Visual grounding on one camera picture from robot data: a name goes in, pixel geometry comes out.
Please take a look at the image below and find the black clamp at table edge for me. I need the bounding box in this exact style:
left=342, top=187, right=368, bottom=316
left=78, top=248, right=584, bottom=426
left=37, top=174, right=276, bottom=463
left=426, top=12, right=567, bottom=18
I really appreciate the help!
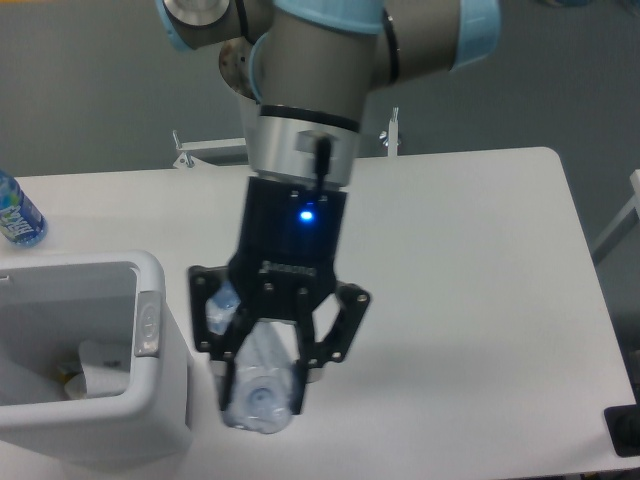
left=604, top=404, right=639, bottom=458

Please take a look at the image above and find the white metal frame left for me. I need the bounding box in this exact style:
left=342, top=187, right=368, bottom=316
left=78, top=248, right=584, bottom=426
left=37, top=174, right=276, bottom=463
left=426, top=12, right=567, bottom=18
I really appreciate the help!
left=172, top=130, right=248, bottom=169

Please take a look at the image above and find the crumpled paper trash in can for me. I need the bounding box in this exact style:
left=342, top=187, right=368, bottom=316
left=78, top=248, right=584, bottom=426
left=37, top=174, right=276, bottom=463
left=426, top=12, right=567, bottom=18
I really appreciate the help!
left=57, top=361, right=87, bottom=400

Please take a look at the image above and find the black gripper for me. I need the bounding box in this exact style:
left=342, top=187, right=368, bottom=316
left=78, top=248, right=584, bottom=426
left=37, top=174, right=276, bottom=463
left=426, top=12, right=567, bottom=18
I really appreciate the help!
left=187, top=177, right=371, bottom=415

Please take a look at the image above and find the white furniture leg right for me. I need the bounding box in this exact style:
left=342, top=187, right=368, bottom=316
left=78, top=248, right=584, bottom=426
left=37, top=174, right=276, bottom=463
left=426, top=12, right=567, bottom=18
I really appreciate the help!
left=591, top=169, right=639, bottom=266

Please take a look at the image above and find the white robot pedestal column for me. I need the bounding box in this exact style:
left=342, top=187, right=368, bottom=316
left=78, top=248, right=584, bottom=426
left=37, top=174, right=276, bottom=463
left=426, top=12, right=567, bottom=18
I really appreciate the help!
left=217, top=39, right=264, bottom=164

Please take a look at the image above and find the white plastic wrapper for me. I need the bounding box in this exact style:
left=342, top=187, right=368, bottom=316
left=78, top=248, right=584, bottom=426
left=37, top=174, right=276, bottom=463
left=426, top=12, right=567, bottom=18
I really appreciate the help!
left=78, top=340, right=131, bottom=399

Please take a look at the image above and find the clear plastic bottle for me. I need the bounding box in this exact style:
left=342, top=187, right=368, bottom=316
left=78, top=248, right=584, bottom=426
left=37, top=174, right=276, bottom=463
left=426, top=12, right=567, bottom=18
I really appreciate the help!
left=205, top=279, right=301, bottom=435

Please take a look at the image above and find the white metal frame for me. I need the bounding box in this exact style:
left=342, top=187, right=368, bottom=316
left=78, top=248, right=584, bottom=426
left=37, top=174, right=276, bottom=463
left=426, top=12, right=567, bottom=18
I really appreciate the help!
left=379, top=106, right=401, bottom=157
left=172, top=130, right=248, bottom=169

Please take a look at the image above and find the blue labelled water bottle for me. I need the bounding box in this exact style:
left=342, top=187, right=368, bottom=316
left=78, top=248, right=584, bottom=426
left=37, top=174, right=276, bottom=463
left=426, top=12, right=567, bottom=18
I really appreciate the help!
left=1, top=171, right=48, bottom=248

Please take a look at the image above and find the white metal frame right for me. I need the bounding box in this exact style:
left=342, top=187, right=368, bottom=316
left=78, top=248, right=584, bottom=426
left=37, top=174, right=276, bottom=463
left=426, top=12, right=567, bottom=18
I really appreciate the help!
left=379, top=106, right=401, bottom=157

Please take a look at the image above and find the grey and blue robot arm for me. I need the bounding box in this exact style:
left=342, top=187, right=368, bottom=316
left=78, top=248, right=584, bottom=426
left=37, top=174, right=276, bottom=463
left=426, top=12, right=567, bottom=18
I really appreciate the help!
left=156, top=1, right=501, bottom=414

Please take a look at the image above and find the white trash can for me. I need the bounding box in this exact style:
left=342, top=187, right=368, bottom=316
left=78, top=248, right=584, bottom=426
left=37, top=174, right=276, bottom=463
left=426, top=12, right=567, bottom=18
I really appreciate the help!
left=1, top=251, right=192, bottom=463

